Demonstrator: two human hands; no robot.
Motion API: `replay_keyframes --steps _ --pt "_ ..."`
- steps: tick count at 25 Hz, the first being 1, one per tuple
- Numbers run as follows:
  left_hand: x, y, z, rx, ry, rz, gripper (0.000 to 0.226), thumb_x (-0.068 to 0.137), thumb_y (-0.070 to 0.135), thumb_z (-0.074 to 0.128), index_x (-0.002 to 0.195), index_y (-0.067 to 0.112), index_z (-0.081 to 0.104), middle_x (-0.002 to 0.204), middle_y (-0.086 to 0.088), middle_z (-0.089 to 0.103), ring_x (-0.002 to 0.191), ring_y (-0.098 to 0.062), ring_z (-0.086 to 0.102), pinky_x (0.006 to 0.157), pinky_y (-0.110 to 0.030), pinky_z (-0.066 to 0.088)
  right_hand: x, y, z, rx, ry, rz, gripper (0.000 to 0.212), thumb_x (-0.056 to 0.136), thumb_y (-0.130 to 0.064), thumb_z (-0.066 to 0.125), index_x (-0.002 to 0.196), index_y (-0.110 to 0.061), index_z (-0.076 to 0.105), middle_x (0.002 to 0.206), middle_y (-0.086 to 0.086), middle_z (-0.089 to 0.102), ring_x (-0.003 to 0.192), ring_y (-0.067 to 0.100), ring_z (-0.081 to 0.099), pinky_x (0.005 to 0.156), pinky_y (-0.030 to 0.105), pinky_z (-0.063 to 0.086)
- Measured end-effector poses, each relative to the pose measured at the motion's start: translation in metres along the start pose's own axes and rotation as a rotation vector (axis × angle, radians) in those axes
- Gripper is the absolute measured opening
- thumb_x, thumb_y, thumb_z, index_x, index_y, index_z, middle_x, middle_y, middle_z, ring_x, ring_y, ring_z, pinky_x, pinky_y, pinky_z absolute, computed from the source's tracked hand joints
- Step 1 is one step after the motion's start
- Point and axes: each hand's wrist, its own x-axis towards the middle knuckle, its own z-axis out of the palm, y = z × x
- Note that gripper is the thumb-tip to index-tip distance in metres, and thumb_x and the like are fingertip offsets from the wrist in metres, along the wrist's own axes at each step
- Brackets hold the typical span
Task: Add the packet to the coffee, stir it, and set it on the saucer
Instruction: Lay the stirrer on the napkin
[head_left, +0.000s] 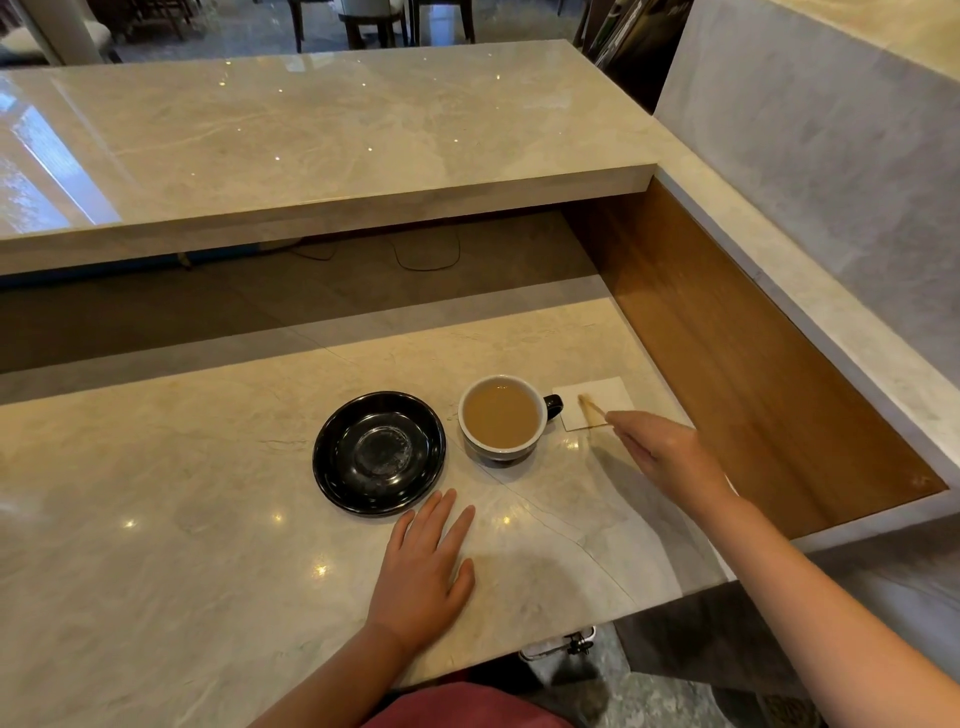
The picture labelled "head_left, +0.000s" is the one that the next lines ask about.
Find person's right hand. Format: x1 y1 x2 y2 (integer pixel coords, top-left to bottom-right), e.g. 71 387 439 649
605 409 738 521

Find person's left hand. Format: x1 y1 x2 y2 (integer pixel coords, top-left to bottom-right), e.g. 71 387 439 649
366 489 478 655

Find person's right forearm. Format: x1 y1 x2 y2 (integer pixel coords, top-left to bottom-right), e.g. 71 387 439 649
701 495 960 728

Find person's left forearm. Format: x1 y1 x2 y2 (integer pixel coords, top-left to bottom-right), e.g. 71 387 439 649
251 621 427 728

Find white paper napkin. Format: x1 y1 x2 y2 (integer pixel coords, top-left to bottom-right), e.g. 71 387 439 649
552 376 639 433

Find black glossy saucer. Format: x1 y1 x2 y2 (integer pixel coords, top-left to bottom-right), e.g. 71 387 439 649
312 390 448 519

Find black cup with white inside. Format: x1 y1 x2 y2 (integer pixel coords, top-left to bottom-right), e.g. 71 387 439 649
457 374 564 468

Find milky coffee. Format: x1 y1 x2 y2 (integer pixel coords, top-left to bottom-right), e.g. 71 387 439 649
463 381 542 450

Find red clothing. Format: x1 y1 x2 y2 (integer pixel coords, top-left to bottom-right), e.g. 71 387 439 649
360 680 576 728

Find dark leaning boards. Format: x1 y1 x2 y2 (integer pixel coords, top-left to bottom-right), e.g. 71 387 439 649
573 0 696 115

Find dark wooden chair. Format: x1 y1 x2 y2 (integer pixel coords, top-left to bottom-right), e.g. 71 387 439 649
409 0 478 46
288 0 411 54

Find white pillar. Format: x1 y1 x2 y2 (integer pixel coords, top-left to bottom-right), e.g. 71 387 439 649
18 0 108 67

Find white handle with black clip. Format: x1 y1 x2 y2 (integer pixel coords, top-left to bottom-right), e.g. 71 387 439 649
518 625 598 663

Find black looped cable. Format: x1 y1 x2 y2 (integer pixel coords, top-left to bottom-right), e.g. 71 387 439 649
393 227 463 273

